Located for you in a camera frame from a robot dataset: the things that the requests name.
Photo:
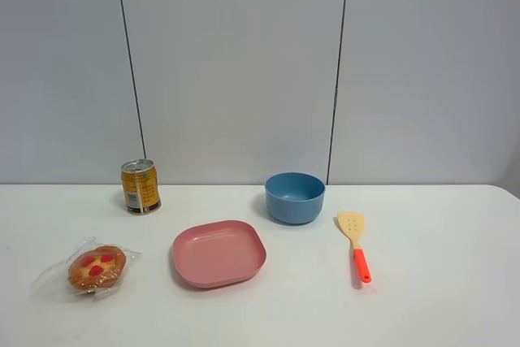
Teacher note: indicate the yellow drink can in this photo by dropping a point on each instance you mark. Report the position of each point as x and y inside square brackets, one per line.
[140, 186]

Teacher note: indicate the blue plastic bowl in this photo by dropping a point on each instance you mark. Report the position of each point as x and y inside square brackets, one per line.
[294, 198]

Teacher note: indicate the fruit pastry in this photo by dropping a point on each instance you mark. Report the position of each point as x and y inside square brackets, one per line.
[93, 270]

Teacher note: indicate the pink square plate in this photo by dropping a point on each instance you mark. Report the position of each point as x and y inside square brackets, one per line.
[218, 254]

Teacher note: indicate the yellow spatula orange handle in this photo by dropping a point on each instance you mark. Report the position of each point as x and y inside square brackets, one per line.
[352, 224]

